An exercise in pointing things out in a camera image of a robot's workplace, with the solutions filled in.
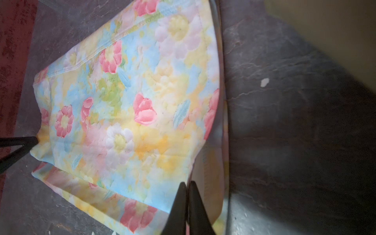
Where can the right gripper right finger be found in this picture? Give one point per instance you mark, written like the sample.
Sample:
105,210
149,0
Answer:
198,219

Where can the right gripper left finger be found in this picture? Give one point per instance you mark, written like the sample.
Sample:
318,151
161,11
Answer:
176,222

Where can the floral pastel skirt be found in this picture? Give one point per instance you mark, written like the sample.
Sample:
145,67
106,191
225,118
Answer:
132,111

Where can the olive green skirt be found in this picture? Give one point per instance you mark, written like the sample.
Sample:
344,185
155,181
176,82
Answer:
343,30

